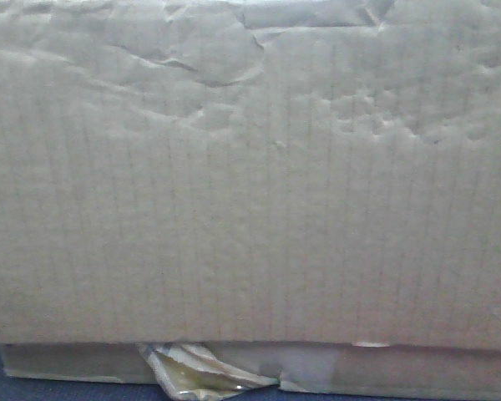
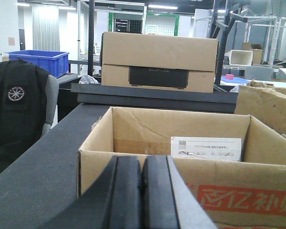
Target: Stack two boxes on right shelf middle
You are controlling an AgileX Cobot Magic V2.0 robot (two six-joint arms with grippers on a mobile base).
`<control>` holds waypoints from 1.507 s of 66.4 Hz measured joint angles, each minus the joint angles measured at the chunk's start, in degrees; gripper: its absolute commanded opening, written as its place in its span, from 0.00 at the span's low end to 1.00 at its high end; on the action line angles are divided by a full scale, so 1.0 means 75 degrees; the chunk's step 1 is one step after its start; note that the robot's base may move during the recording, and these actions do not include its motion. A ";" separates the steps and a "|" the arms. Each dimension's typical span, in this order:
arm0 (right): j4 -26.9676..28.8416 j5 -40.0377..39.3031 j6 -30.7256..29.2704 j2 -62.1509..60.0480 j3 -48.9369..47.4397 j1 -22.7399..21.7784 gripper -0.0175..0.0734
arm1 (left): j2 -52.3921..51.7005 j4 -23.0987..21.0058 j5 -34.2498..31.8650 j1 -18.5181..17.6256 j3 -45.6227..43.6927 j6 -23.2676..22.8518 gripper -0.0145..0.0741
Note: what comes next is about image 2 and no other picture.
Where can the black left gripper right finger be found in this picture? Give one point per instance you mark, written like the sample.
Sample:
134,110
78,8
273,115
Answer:
167,201

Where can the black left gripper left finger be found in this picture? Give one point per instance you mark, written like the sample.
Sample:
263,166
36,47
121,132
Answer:
113,201

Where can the large cardboard box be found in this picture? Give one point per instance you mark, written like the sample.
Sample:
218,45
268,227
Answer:
263,101

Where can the black flat tray stack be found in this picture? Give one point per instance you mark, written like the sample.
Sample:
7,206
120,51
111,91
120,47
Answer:
219,102

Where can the white paper label sheet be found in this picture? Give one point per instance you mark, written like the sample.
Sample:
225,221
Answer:
228,149

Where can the open cardboard box red print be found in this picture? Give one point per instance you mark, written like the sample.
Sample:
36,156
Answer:
237,195

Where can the grey office chair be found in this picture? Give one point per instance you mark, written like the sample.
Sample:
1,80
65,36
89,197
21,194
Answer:
51,91

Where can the small pink box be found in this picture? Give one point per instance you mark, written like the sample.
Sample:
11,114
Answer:
229,76

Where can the closed cardboard box black print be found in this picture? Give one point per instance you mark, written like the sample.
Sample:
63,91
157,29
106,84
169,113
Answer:
158,62

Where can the black jacket with emblem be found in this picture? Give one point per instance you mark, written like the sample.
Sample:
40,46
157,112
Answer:
22,108

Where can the blue plastic crate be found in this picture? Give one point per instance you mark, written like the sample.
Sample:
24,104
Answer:
55,62

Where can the white square bin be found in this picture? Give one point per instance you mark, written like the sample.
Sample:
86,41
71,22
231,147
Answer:
240,57

